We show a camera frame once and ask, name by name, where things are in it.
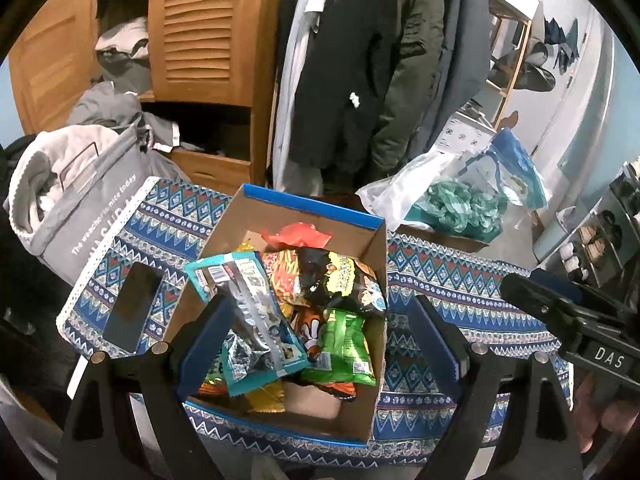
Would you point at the grey laundry bag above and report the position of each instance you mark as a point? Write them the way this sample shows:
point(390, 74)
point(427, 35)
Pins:
point(90, 205)

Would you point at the blue cardboard box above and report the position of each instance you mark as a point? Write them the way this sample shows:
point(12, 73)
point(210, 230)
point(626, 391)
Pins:
point(235, 220)

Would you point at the blue patterned tablecloth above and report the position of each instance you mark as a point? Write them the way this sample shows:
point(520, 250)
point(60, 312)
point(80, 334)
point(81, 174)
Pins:
point(450, 270)

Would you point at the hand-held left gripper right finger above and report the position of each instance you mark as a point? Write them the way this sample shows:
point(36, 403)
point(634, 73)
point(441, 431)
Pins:
point(440, 335)

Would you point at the blue plastic bag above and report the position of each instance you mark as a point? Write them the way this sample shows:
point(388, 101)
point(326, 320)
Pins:
point(515, 160)

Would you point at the long yellow snack packet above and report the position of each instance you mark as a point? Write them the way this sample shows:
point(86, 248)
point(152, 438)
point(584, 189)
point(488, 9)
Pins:
point(265, 400)

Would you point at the wooden shelf rack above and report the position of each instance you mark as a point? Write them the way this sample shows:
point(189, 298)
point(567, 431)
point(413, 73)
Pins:
point(512, 70)

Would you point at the dark blue jacket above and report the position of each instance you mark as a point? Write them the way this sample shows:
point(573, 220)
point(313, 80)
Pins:
point(555, 35)

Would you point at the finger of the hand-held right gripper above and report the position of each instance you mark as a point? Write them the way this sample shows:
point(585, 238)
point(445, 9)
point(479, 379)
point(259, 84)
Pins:
point(550, 302)
point(555, 280)

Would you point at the white shirt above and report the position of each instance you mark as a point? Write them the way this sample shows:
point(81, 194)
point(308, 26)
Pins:
point(290, 110)

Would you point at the grey-blue coat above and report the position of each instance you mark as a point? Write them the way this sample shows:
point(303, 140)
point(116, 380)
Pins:
point(460, 35)

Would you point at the teal snack packet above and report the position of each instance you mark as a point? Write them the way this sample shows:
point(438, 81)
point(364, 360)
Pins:
point(260, 330)

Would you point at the white plastic bag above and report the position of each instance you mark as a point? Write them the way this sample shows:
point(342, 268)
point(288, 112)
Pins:
point(395, 190)

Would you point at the black coat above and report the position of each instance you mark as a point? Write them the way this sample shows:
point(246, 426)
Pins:
point(340, 60)

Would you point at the dark grey bag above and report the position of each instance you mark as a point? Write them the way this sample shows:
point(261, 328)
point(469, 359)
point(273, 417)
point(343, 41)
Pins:
point(530, 75)

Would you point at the large orange chips packet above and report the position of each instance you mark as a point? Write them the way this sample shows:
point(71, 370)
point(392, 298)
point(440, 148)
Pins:
point(307, 330)

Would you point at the pile of grey clothes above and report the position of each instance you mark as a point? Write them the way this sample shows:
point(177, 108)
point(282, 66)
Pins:
point(105, 105)

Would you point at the louvered wooden wardrobe door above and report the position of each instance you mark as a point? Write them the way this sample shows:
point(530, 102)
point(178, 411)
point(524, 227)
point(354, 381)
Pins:
point(50, 60)
point(210, 35)

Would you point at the shoe rack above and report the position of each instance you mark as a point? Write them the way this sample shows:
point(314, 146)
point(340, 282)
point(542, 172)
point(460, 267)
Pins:
point(600, 210)

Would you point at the red-orange snack packet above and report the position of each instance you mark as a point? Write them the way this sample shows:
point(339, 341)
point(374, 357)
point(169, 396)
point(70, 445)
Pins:
point(297, 235)

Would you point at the black smartphone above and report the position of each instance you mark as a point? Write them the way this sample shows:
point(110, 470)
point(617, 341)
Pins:
point(132, 305)

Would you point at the group of shoes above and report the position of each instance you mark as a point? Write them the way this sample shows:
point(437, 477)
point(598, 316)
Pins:
point(595, 247)

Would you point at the white door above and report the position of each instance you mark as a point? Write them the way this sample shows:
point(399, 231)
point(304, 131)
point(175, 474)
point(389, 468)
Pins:
point(585, 85)

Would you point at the white grey hoodie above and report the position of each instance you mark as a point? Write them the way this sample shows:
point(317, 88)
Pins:
point(45, 170)

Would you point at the green snack packet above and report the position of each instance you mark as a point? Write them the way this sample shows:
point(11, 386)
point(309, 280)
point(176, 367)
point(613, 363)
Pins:
point(345, 345)

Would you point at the wooden wardrobe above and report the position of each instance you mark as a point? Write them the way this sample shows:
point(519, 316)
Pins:
point(220, 165)

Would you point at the black cartoon snack packet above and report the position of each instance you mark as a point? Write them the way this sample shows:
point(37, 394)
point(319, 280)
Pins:
point(325, 280)

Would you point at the olive jacket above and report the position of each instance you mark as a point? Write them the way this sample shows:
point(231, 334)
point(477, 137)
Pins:
point(415, 60)

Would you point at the person's right hand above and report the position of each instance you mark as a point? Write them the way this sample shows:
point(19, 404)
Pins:
point(605, 410)

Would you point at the orange fries snack packet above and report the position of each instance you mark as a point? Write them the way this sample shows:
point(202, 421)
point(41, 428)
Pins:
point(280, 280)

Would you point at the orange packet with green label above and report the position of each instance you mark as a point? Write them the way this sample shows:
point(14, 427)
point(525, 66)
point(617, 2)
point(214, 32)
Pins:
point(220, 382)

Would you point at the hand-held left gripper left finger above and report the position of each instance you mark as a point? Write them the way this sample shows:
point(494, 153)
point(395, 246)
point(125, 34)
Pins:
point(205, 345)

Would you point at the grey folded garment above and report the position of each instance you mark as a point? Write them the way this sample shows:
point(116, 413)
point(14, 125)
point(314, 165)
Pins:
point(122, 60)

